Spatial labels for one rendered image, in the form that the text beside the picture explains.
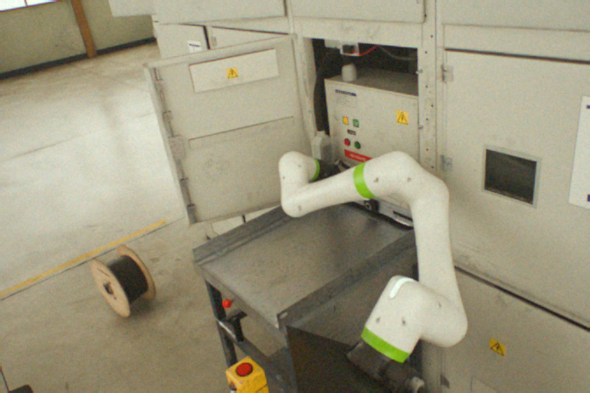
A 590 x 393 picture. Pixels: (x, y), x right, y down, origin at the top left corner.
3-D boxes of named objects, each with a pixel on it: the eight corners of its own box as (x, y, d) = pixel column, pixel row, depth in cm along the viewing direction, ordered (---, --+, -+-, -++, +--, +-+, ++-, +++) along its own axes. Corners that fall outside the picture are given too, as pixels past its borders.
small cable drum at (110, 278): (101, 303, 327) (81, 253, 309) (130, 286, 341) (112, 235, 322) (134, 328, 302) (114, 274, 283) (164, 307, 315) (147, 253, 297)
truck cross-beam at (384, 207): (424, 232, 196) (423, 217, 193) (330, 191, 235) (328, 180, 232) (432, 226, 198) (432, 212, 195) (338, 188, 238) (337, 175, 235)
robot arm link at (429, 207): (479, 347, 134) (455, 180, 162) (446, 332, 124) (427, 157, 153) (436, 355, 142) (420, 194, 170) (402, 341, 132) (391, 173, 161)
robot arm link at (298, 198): (374, 165, 163) (351, 160, 156) (377, 202, 161) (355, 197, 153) (296, 190, 189) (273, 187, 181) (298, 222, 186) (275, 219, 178)
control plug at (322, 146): (323, 177, 218) (319, 139, 210) (315, 175, 221) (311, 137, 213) (336, 171, 222) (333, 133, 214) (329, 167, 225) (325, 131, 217)
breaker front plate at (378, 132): (418, 218, 196) (415, 99, 174) (334, 184, 231) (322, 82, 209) (420, 217, 196) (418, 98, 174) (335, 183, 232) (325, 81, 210)
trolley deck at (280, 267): (288, 349, 160) (285, 335, 157) (195, 271, 206) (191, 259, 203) (427, 255, 194) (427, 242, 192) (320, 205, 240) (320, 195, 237)
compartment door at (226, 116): (185, 223, 232) (141, 60, 198) (315, 189, 245) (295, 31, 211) (187, 230, 226) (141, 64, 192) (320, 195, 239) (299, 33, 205)
